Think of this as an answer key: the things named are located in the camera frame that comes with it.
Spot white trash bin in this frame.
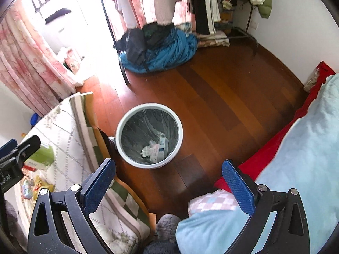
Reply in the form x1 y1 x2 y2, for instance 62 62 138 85
114 103 183 169

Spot dark grey fuzzy cushion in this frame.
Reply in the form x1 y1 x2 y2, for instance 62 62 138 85
143 214 181 254

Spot blue capped plastic bottle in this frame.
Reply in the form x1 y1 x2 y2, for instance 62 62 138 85
30 113 42 127

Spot olive green puffer jacket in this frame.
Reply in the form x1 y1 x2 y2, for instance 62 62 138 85
257 0 272 19

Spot light blue blanket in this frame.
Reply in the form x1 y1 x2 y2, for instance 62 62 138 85
176 75 338 253

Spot blue black clothes pile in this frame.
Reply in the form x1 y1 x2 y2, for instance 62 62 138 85
115 22 198 74

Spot red bed sheet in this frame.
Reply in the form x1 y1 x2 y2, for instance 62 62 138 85
214 61 337 193

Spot green white carton box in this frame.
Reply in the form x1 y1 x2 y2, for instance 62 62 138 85
24 145 55 170

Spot black hanging trousers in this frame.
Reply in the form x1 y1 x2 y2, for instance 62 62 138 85
190 0 221 35

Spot white patterned tablecloth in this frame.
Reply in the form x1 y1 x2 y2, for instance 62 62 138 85
14 92 156 254

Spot pink floral curtain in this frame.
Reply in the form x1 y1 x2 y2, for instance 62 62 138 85
1 0 84 116

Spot yellow panda snack wrapper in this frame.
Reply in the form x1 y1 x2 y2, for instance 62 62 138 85
21 175 55 201

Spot white appliance on balcony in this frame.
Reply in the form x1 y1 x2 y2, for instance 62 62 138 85
42 7 87 57

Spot black clothes rack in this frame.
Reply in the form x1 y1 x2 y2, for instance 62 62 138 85
100 0 258 87

